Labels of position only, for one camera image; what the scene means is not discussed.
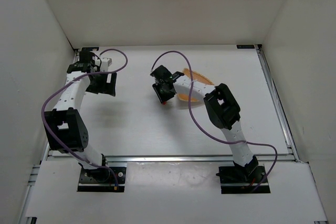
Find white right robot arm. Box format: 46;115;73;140
150;65;258;181

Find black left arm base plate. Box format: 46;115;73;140
77;166;127;193

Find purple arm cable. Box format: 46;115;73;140
41;48;129;191
150;50;278;193

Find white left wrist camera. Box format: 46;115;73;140
95;57;112;72

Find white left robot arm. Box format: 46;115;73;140
44;50;117;183

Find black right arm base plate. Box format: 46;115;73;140
216;165;271;195

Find aluminium table edge rail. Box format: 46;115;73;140
18;48;79;224

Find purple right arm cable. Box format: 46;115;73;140
150;50;278;193

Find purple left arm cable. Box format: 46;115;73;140
41;48;129;191

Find woven fan-shaped fruit basket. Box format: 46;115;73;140
174;68;215;102

